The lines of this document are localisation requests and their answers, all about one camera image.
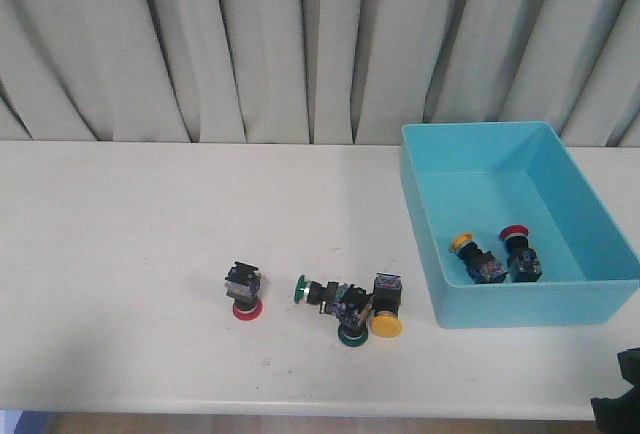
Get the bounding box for grey pleated curtain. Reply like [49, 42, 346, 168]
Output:
[1, 0, 639, 147]

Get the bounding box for red button upside down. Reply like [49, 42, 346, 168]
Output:
[225, 261, 263, 321]

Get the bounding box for yellow button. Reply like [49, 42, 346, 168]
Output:
[449, 232, 507, 284]
[369, 273, 402, 338]

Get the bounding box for green button upside down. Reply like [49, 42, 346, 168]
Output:
[319, 281, 373, 347]

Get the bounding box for red button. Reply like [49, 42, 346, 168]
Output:
[225, 261, 263, 321]
[499, 224, 542, 283]

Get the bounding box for light blue plastic box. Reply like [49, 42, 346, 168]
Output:
[401, 122, 639, 328]

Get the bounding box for green button lying sideways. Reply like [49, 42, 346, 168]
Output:
[293, 275, 348, 306]

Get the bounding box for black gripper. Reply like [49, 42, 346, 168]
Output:
[590, 347, 640, 434]

